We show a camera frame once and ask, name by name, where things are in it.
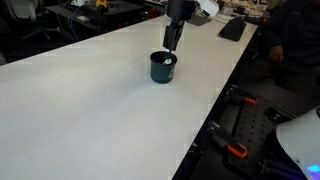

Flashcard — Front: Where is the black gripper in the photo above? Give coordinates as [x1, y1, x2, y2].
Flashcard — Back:
[162, 0, 196, 55]

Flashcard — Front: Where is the dark green enamel cup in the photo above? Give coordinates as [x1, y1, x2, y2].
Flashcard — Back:
[149, 50, 178, 85]

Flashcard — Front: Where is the bystander bare hand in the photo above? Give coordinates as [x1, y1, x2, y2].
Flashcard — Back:
[268, 45, 285, 66]

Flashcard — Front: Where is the grey monitor stand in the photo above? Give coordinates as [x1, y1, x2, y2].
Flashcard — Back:
[190, 11, 212, 27]

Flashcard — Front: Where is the black keyboard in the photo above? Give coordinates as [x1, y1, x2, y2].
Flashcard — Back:
[217, 16, 248, 43]

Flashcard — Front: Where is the black side desk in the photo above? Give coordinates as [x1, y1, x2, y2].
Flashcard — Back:
[44, 0, 144, 33]

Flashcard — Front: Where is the yellow tool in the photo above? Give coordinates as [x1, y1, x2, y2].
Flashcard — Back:
[95, 0, 110, 10]

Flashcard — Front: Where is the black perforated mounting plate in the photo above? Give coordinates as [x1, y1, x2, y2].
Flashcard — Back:
[226, 94, 301, 180]

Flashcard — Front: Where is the small black block on plate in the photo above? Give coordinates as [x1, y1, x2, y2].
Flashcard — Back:
[264, 106, 294, 123]

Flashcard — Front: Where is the grey office chair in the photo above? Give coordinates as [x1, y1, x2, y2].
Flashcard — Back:
[3, 0, 64, 41]

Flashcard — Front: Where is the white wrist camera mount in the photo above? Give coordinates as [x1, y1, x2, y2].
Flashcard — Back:
[196, 0, 220, 18]

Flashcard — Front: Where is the black clamp with orange handle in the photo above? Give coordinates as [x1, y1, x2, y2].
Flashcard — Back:
[224, 84, 260, 107]
[206, 119, 249, 159]

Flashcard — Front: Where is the blue cable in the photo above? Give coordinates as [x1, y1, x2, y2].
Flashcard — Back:
[67, 4, 84, 43]

